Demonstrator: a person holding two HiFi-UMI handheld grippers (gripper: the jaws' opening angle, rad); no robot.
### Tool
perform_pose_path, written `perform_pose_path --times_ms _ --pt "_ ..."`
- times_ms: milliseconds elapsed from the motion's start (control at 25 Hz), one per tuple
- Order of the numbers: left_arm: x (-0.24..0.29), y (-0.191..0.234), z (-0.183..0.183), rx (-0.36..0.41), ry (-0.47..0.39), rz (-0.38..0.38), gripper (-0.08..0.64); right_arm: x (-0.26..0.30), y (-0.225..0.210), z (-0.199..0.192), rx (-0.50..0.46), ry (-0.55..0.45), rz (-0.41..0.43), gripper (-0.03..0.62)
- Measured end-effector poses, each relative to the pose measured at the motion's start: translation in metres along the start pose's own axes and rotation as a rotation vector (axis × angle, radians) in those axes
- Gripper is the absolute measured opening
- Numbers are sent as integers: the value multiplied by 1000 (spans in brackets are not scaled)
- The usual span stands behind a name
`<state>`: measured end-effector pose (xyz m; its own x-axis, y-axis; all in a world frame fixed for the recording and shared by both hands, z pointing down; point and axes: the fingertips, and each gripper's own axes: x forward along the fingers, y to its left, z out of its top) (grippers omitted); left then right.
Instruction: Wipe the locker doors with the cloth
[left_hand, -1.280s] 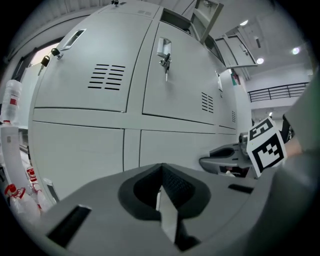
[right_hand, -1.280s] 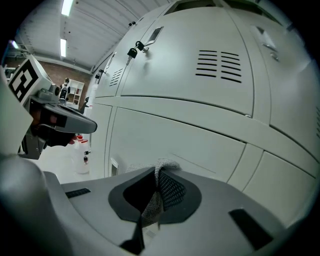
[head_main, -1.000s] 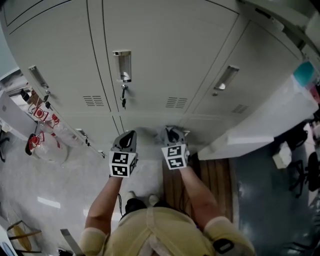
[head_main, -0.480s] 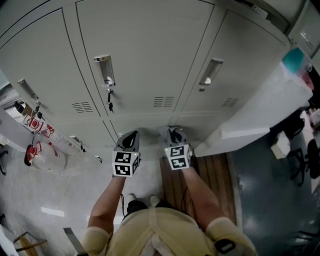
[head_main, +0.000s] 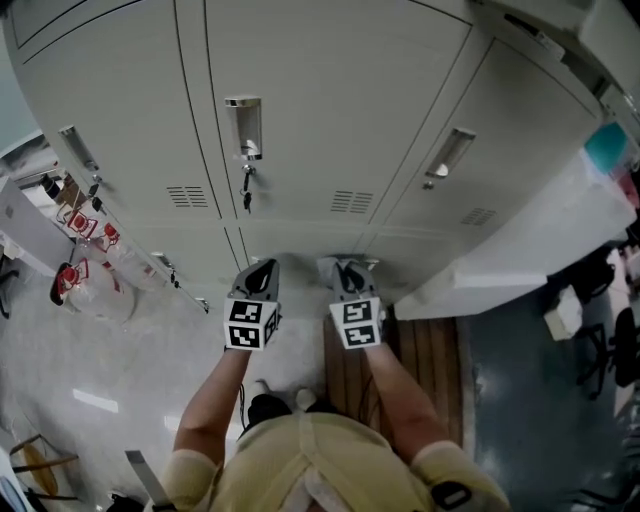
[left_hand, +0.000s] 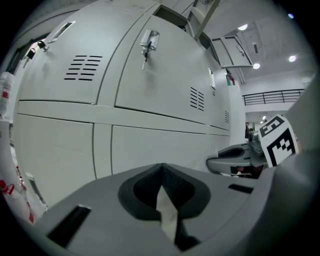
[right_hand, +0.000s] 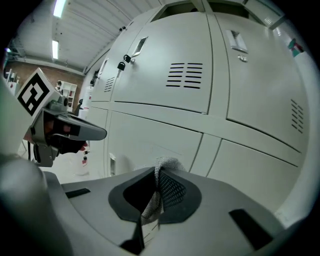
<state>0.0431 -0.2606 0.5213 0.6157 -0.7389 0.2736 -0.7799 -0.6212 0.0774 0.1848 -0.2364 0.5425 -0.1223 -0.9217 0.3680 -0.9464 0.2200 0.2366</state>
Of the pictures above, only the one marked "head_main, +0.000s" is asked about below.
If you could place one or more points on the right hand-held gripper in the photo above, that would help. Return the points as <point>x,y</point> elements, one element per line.
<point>360,322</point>

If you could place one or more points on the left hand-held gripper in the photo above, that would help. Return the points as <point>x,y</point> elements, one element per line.
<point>250,325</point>

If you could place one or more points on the grey wiping cloth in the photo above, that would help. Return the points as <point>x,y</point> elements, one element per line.
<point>326,270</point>

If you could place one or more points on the grey metal locker cabinet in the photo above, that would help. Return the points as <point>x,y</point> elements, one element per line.
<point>320,100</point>

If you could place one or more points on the person's right forearm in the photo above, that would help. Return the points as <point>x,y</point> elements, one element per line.
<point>405,400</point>

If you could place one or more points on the person's left forearm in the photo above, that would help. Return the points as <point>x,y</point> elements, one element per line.
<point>210,400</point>

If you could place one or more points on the black keys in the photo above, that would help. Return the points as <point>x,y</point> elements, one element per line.
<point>174,280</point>
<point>96,202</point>
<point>247,197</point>

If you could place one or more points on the person's white left shoe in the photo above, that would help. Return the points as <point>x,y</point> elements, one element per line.
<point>261,387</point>

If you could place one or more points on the person's white shoe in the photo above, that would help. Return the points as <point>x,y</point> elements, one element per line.
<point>261,387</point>
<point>305,400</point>

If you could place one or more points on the brown wooden floor mat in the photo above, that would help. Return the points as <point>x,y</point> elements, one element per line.
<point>440,350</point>

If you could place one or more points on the person's legs in black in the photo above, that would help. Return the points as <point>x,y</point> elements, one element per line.
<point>267,407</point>

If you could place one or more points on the person's white right shoe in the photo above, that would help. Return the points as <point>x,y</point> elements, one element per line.
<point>305,400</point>

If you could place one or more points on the person's yellow shirt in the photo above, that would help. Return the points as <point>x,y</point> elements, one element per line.
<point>325,465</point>

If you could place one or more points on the white table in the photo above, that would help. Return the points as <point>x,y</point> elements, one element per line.
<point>525,240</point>

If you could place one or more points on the black trash bin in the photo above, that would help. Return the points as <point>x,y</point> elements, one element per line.
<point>55,292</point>

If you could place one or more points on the brown cardboard box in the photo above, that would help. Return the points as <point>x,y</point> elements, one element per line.
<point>70,190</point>

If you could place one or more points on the small white box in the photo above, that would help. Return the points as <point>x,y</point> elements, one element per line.
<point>562,315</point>

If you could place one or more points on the grey flat bar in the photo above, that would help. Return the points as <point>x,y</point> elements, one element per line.
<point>145,475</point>

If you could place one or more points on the black thermos flask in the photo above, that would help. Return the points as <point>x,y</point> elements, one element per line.
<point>49,184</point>

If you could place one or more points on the white water dispenser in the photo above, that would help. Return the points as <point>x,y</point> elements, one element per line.
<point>30,225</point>

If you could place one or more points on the black bag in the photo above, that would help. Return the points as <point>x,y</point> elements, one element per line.
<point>590,275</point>

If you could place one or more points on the round wooden stool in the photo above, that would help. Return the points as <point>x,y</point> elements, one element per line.
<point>37,457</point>

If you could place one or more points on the teal packet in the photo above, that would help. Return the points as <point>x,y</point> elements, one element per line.
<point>605,147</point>

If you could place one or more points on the pink packet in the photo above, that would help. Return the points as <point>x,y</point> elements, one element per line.
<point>627,185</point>

